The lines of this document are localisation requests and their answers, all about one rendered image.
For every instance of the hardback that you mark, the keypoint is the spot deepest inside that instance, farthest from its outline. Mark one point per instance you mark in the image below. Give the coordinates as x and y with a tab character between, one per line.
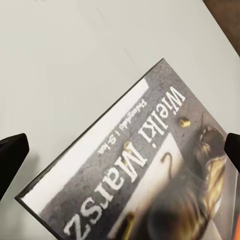
151	167

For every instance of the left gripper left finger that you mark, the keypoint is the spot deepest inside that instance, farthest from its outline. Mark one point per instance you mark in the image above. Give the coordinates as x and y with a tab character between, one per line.
13	151

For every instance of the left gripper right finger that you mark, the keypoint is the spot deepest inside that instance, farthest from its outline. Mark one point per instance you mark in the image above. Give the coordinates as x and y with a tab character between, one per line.
232	149

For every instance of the bed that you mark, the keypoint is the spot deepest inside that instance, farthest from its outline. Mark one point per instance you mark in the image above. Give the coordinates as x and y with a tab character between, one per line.
63	63

